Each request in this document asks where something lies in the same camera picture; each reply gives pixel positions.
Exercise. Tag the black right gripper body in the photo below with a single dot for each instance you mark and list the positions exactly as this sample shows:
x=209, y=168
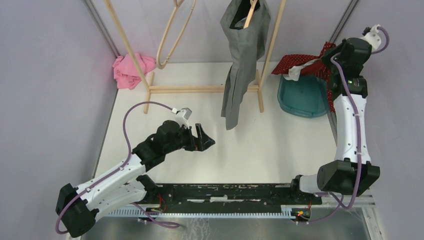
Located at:
x=326, y=58

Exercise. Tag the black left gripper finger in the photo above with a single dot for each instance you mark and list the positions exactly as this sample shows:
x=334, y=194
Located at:
x=202, y=143
x=200, y=131

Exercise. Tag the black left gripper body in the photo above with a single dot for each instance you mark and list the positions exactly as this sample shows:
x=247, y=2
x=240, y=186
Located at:
x=186, y=140

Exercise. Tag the red polka dot cloth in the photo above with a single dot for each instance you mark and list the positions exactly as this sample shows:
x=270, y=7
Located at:
x=293, y=66

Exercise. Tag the grey pleated skirt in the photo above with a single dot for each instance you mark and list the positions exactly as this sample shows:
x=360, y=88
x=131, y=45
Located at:
x=246, y=46

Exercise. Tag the wooden clothes hanger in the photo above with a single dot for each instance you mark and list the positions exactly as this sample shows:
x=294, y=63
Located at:
x=250, y=13

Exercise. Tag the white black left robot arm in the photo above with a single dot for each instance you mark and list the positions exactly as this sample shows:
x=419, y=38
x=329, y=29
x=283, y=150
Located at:
x=80, y=207

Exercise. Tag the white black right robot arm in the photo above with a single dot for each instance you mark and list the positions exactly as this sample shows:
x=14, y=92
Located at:
x=351, y=172

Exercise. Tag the teal plastic basket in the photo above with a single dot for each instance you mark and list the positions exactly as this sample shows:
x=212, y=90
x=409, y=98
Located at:
x=307, y=97

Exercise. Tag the wooden clothes rack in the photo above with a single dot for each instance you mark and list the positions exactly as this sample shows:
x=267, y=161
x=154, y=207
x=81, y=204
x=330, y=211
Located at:
x=199, y=70

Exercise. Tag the pink cloth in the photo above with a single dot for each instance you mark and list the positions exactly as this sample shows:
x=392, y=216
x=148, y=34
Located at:
x=125, y=72

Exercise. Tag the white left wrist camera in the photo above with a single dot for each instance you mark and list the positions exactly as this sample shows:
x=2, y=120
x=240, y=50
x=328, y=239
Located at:
x=182, y=116

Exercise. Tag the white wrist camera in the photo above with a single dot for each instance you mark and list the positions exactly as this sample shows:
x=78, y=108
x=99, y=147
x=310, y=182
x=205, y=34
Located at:
x=182, y=116
x=371, y=36

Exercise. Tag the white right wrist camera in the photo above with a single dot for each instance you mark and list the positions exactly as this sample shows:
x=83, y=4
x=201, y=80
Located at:
x=371, y=36

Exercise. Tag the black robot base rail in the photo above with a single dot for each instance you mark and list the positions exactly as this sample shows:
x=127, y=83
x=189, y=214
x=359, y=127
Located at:
x=249, y=198

